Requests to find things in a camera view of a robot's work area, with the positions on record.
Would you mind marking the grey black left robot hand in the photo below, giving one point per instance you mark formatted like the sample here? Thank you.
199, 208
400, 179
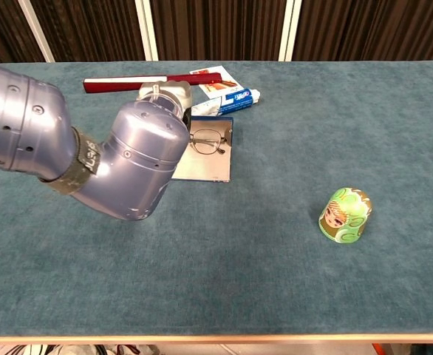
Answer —
176, 90

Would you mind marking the thin metal frame eyeglasses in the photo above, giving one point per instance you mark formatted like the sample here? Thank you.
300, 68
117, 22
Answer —
203, 142

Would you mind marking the blue glasses case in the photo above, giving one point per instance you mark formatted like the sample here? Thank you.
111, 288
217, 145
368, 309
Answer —
205, 166

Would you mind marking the blue grey left robot arm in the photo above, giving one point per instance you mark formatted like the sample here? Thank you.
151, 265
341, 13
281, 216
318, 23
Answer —
142, 155

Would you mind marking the white picture card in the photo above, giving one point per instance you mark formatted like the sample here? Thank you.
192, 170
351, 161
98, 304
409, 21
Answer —
220, 88

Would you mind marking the blue white toothpaste tube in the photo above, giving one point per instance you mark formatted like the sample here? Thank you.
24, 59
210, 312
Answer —
238, 99

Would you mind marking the dark red folded fan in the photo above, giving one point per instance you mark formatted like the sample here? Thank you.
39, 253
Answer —
109, 84

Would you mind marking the dark brown pleated curtain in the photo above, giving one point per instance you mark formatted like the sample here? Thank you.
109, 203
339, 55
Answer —
220, 29

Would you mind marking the blue velvet table cloth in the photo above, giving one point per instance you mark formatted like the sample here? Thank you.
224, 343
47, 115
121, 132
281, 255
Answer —
238, 277

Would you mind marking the green painted nesting doll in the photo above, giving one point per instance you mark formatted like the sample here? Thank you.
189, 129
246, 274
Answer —
344, 218

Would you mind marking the wooden table edge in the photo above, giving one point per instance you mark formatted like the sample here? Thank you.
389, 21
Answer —
216, 339

